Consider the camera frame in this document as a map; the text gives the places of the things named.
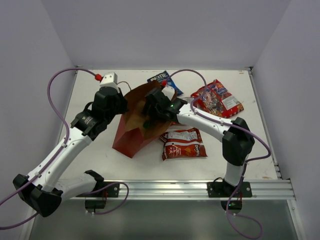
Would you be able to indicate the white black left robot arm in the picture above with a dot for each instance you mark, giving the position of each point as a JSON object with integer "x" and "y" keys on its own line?
{"x": 42, "y": 189}

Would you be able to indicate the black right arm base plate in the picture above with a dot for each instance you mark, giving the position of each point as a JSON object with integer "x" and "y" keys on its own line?
{"x": 219, "y": 188}

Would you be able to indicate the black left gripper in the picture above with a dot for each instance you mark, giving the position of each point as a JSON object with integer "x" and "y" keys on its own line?
{"x": 121, "y": 102}

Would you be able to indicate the aluminium front mounting rail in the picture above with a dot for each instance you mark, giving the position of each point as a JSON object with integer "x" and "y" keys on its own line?
{"x": 175, "y": 189}

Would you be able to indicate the red brown paper bag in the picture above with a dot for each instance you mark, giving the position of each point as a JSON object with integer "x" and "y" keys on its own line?
{"x": 136, "y": 130}

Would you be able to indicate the blue Kettle potato chips bag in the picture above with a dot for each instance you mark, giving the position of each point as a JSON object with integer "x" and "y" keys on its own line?
{"x": 164, "y": 79}

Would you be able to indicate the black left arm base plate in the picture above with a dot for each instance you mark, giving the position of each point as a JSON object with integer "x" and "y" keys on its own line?
{"x": 110, "y": 191}

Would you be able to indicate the red patterned snack bag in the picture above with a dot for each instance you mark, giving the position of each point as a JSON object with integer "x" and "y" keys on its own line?
{"x": 218, "y": 101}

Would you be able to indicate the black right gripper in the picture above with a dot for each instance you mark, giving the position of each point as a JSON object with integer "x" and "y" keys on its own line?
{"x": 150, "y": 112}

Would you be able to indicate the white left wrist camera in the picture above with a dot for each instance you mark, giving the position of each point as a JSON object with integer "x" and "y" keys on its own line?
{"x": 110, "y": 80}

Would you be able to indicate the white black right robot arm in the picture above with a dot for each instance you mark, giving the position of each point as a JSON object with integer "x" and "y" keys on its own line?
{"x": 234, "y": 135}

